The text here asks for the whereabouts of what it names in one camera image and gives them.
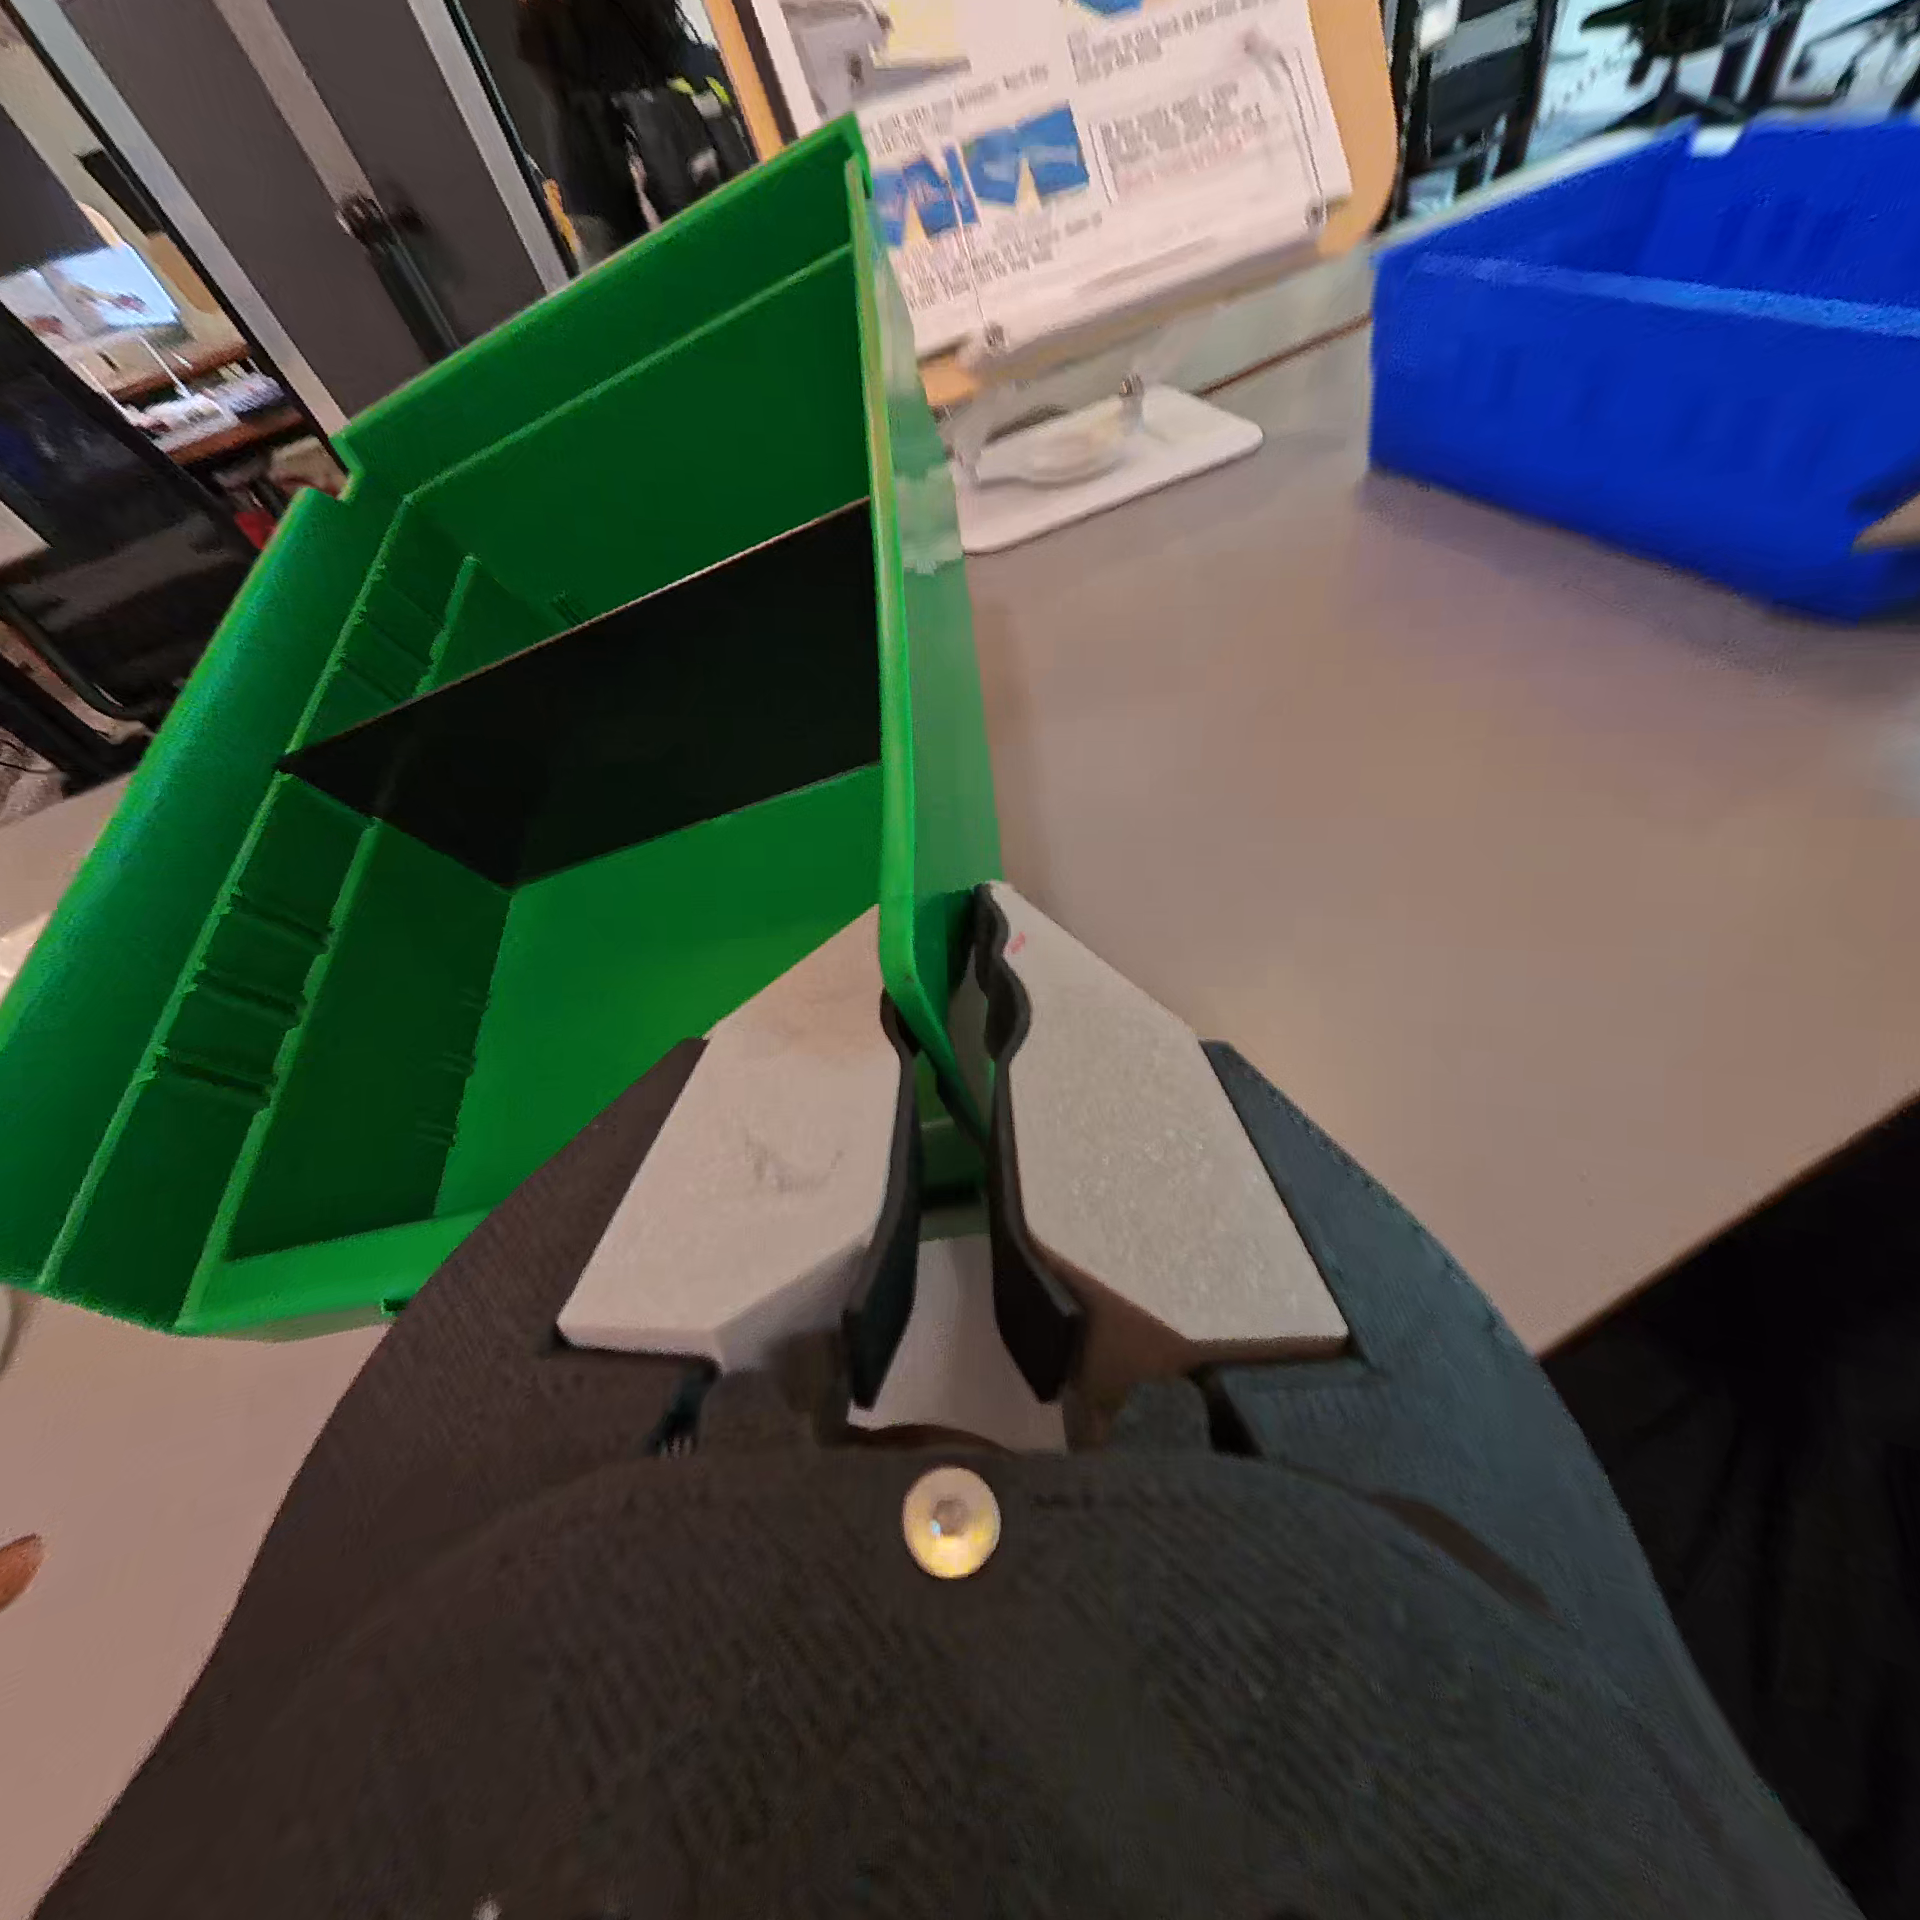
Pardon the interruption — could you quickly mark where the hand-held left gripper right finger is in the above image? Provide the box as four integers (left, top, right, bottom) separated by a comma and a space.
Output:
950, 882, 1352, 1404

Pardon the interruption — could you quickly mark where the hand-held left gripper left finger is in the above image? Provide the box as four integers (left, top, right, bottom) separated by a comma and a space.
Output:
555, 915, 923, 1413

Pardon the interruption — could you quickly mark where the green plastic bin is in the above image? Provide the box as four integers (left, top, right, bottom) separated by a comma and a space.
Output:
0, 111, 1003, 1340

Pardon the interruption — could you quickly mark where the blue plastic bin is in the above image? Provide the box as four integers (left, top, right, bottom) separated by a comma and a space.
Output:
1367, 117, 1920, 623

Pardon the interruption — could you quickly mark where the black bin divider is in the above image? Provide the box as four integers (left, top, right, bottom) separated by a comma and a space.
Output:
277, 502, 887, 886

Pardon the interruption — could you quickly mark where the person's dark clothing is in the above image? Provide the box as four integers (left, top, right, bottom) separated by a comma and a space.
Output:
1544, 1102, 1920, 1920

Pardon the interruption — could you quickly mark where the instruction sheet on stand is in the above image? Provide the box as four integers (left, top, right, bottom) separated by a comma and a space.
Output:
702, 0, 1404, 559

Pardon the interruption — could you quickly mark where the grey panel board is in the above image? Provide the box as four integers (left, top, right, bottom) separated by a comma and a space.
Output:
59, 0, 557, 436

